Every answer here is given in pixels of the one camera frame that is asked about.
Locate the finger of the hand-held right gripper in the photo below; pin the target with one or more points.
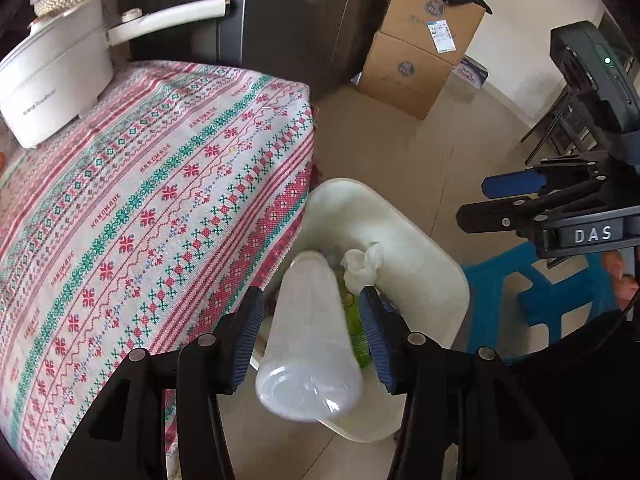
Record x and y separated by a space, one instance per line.
515 182
495 217

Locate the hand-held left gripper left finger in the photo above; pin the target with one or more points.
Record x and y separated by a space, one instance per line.
250 330

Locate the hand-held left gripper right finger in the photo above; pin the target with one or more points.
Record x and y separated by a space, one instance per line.
372 340

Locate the frosted white plastic bottle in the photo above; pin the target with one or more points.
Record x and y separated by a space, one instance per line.
310 340

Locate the white plastic trash bin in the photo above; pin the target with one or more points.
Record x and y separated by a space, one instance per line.
425 280

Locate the person's right hand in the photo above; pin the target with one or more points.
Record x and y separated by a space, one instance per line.
622 282

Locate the crumpled white tissue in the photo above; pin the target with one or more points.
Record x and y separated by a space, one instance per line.
362 265

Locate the blue plastic stool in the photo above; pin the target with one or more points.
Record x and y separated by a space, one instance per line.
525 305

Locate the small purple printed box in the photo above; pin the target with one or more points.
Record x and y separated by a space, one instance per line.
472 74

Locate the cardboard box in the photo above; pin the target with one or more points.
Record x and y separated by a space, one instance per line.
420 20
400 80

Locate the patterned woven tablecloth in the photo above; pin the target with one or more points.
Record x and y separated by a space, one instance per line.
125 220

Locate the dark refrigerator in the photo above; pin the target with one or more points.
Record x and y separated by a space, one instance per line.
300 20

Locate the white electric pot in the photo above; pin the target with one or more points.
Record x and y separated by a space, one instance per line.
55 85

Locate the black metal frame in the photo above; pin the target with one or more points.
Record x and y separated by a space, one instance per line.
560 125

